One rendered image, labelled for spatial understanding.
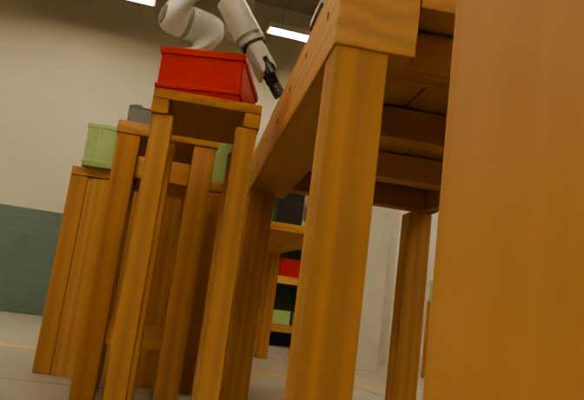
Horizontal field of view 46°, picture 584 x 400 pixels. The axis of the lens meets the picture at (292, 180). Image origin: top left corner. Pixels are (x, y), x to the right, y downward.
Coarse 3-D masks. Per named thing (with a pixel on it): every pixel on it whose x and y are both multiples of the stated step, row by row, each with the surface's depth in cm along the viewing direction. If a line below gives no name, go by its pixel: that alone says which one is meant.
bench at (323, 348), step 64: (448, 0) 116; (384, 64) 112; (448, 64) 123; (320, 128) 114; (384, 128) 164; (256, 192) 247; (320, 192) 106; (384, 192) 249; (256, 256) 243; (320, 256) 105; (256, 320) 239; (320, 320) 103; (320, 384) 101
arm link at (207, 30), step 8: (200, 16) 236; (208, 16) 238; (192, 24) 234; (200, 24) 236; (208, 24) 237; (216, 24) 239; (192, 32) 236; (200, 32) 237; (208, 32) 237; (216, 32) 238; (192, 40) 239; (200, 40) 238; (208, 40) 237; (216, 40) 239; (192, 48) 234; (200, 48) 235; (208, 48) 237
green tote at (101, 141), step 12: (96, 132) 266; (108, 132) 267; (96, 144) 265; (108, 144) 266; (228, 144) 272; (84, 156) 264; (96, 156) 265; (108, 156) 265; (216, 156) 271; (96, 168) 267; (108, 168) 264; (216, 168) 270; (216, 180) 268
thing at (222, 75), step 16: (176, 48) 167; (160, 64) 167; (176, 64) 167; (192, 64) 166; (208, 64) 166; (224, 64) 166; (240, 64) 166; (160, 80) 166; (176, 80) 166; (192, 80) 166; (208, 80) 165; (224, 80) 165; (240, 80) 165; (208, 96) 165; (224, 96) 164; (240, 96) 165; (256, 96) 193
